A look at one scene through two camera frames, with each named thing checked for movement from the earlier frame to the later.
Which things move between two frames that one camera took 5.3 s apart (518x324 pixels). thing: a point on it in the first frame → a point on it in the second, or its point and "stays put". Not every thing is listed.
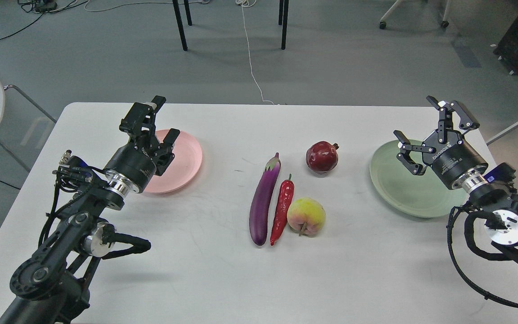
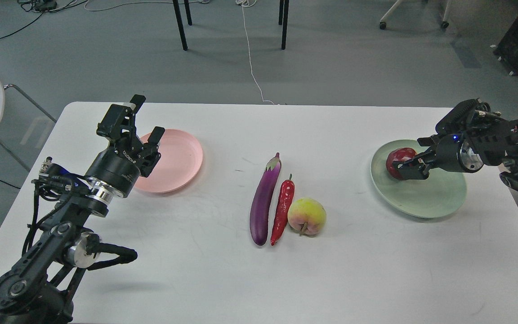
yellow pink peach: x=306 y=217 stays put
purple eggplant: x=261 y=200 stays put
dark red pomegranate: x=322 y=157 → x=399 y=154
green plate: x=426 y=195 stays put
